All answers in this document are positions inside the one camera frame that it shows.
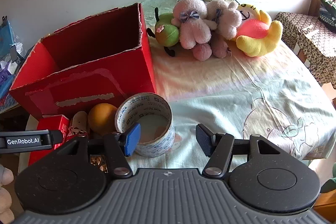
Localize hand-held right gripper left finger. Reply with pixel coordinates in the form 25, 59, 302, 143
54, 123, 141, 179

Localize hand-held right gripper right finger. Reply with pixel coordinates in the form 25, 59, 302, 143
196, 123, 285, 179

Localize small red box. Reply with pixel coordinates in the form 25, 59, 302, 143
28, 114, 71, 165

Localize printed tape roll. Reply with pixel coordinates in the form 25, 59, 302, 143
115, 93, 175, 158

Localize orange gourd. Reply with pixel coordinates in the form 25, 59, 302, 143
88, 103, 118, 135

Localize brown pine cone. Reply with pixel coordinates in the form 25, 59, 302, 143
89, 154, 108, 173

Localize small beige wooden shoe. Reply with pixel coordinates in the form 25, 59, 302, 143
70, 111, 90, 136

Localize red cardboard box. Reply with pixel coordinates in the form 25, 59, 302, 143
9, 2, 158, 121

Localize person's left hand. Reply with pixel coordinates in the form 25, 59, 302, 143
0, 164, 14, 223

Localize blue patterned cloth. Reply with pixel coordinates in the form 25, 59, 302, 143
0, 91, 21, 112

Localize printed green bed sheet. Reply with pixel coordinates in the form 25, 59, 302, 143
131, 0, 336, 174

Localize purple pouch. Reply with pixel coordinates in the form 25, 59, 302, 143
0, 67, 15, 88

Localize clear plastic bag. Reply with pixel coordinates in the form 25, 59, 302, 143
12, 35, 25, 56

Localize blue bag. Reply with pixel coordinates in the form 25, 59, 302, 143
0, 15, 20, 56

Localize yellow plush toy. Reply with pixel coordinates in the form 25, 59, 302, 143
231, 3, 284, 57

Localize pink plush toy with bow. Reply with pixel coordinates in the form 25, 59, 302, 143
172, 0, 213, 50

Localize green plush toy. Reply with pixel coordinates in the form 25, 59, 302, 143
154, 7, 180, 57

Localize pale pink plush toy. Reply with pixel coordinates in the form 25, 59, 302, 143
206, 0, 243, 39

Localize brown patterned cloth table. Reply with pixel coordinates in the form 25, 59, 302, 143
274, 11, 336, 88

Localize dark green patterned object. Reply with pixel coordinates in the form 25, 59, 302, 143
318, 0, 336, 29

